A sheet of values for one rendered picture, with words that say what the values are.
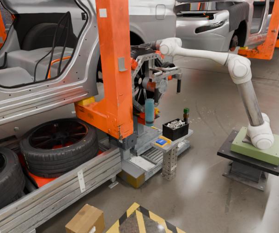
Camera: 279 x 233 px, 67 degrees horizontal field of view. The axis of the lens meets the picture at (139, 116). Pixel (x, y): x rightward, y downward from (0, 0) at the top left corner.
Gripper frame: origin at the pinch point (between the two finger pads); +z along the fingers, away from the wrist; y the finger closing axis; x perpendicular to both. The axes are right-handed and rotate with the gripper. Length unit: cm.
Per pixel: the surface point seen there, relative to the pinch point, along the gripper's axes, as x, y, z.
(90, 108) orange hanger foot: -37, -44, 38
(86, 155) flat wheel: -57, -81, 31
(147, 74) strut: -25.2, -4.6, -8.2
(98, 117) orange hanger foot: -39, -52, 27
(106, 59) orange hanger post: 11.1, -47.3, 4.3
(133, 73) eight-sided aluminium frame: -13.9, -22.2, -2.6
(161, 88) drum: -35.2, -14.3, -22.4
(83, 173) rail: -60, -97, 27
